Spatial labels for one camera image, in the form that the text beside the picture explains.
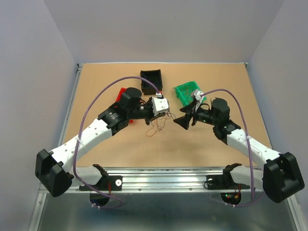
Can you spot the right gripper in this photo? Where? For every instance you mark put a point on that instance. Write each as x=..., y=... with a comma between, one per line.
x=184, y=120

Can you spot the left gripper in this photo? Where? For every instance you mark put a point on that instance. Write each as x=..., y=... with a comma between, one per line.
x=147, y=120

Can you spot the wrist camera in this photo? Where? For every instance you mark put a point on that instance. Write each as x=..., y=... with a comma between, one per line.
x=198, y=98
x=159, y=104

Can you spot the green plastic bin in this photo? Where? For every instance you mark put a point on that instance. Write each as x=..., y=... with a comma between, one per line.
x=183, y=92

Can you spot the red plastic bin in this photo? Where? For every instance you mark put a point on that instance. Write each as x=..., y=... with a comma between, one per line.
x=127, y=100

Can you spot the aluminium front rail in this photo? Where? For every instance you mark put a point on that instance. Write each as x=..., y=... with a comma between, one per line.
x=158, y=180

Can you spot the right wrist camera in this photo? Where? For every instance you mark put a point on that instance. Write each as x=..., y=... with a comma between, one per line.
x=198, y=98

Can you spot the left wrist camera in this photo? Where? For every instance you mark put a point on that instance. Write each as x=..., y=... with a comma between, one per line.
x=159, y=104

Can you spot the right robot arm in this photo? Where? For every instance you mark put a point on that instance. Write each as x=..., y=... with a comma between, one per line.
x=278, y=175

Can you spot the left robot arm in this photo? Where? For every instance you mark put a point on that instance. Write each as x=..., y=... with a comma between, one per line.
x=57, y=170

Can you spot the black plastic bin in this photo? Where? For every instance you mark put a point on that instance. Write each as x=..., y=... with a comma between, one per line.
x=154, y=76

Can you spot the aluminium rail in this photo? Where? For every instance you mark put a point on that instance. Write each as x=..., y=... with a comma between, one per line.
x=42, y=194
x=158, y=180

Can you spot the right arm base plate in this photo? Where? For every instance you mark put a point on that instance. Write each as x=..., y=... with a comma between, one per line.
x=222, y=182

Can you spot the aluminium left side rail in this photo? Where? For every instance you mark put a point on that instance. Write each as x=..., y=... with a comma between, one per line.
x=42, y=194

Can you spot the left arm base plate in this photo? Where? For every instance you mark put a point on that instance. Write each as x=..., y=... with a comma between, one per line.
x=113, y=181

